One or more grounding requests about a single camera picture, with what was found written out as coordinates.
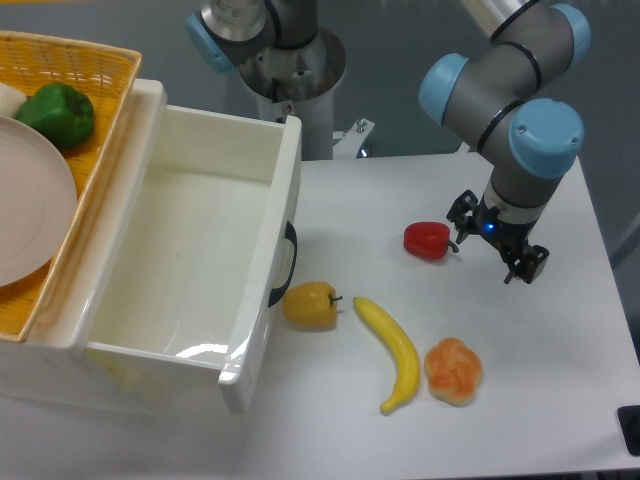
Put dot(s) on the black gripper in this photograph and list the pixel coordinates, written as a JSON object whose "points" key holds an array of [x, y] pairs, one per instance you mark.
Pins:
{"points": [[524, 262]]}

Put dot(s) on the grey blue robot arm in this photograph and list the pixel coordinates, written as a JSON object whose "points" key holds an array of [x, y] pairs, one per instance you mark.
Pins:
{"points": [[492, 103]]}

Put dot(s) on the pink round plate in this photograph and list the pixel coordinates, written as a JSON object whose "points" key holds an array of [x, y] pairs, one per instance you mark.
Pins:
{"points": [[38, 200]]}

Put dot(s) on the red bell pepper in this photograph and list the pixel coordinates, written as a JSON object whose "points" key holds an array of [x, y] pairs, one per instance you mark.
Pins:
{"points": [[428, 240]]}

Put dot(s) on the yellow banana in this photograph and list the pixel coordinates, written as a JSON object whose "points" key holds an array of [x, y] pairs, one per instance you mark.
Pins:
{"points": [[400, 346]]}

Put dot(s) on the yellow bell pepper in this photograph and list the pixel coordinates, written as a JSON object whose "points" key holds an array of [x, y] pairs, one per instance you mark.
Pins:
{"points": [[312, 305]]}

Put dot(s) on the black object at table edge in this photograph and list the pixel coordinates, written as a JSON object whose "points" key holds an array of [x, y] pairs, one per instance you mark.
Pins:
{"points": [[629, 420]]}

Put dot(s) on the white open drawer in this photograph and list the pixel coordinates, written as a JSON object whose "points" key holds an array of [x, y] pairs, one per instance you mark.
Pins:
{"points": [[186, 305]]}

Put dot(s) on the green bell pepper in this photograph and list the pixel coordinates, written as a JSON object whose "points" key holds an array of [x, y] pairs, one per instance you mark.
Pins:
{"points": [[59, 112]]}

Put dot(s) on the yellow woven basket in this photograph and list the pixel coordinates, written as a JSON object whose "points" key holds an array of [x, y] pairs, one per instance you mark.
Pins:
{"points": [[105, 74]]}

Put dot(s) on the white drawer cabinet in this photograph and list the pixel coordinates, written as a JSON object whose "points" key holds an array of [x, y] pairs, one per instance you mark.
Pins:
{"points": [[57, 363]]}

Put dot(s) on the white vegetable in basket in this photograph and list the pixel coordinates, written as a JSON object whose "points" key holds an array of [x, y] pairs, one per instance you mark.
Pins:
{"points": [[11, 99]]}

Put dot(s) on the metal bracket with bolts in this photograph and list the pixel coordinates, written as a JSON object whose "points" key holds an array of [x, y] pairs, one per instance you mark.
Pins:
{"points": [[352, 143]]}

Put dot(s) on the black drawer handle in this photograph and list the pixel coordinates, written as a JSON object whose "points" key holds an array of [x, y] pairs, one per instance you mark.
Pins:
{"points": [[288, 264]]}

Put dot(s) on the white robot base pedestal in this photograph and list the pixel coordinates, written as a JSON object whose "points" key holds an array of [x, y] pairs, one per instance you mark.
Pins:
{"points": [[300, 83]]}

